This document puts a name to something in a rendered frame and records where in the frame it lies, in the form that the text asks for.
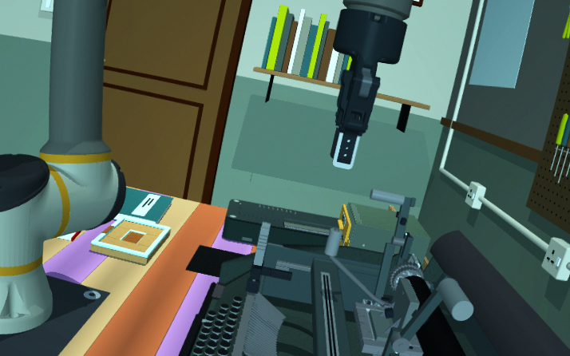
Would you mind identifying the teal notebook with white label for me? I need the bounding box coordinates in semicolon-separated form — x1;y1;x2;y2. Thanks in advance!
111;186;174;224

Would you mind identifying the grey card holder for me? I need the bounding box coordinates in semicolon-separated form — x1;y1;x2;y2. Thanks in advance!
353;299;398;356

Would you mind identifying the white wall socket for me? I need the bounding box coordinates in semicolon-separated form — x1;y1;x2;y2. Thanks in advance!
540;236;570;282
465;180;487;211

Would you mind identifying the brown panelled door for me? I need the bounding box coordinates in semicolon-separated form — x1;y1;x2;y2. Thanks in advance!
101;0;254;206

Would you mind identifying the white wall conduit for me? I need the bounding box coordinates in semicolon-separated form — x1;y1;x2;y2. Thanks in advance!
438;0;570;268

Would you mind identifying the grey ratchet wheel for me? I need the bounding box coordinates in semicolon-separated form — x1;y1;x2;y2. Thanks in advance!
389;262;422;291

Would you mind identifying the wooden wall shelf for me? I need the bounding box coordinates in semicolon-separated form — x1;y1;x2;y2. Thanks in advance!
252;66;432;133

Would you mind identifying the white book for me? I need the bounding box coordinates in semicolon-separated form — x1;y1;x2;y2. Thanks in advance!
287;8;307;76

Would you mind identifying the lime handled screwdriver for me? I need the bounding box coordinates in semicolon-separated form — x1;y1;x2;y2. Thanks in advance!
549;113;570;172

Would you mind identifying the teal book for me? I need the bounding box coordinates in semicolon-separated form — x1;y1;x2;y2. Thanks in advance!
261;17;280;70

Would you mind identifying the grey knobbed carriage lever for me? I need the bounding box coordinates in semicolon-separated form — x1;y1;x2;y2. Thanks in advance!
323;227;395;318

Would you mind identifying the lime green book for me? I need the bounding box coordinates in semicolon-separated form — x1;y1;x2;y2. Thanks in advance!
270;5;291;72
307;13;329;80

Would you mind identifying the green box with yellow frame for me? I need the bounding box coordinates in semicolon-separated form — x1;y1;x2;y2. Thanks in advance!
337;202;432;257

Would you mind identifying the dark flat case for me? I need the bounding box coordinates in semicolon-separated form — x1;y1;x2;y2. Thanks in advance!
221;199;346;247

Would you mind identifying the grey toothed margin rail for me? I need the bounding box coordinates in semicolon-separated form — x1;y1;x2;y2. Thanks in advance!
253;221;273;269

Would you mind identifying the grey platen knob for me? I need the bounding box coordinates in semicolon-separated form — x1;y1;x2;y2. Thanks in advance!
435;277;475;322

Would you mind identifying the teal handled screwdriver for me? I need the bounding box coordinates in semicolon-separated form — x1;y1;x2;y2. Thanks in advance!
557;116;570;184

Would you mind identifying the brown wall rail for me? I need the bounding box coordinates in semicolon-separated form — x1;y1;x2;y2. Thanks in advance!
439;116;545;164

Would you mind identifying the grey handled upright lever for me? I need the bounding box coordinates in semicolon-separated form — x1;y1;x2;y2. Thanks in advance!
370;188;418;304

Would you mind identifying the dark platen roller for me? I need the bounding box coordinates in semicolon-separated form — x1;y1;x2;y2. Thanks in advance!
400;229;570;356

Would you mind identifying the brown pegboard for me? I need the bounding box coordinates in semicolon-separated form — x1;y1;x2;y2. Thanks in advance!
525;73;570;223

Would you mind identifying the dark green typewriter body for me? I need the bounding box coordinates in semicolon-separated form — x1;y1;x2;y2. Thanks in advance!
179;242;446;356

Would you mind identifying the purple mat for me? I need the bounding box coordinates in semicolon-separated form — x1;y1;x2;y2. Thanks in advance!
42;222;257;356

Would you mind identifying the black square pad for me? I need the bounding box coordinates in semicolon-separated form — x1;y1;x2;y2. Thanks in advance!
185;244;233;279

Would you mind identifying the brown book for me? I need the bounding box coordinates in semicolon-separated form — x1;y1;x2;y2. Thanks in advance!
319;29;339;83

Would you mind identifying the pale blue window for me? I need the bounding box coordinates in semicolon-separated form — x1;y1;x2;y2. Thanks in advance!
468;0;536;89

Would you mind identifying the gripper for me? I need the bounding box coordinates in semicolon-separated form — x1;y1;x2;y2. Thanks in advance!
330;7;407;171

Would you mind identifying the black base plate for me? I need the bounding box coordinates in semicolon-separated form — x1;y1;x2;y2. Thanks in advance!
0;275;111;356

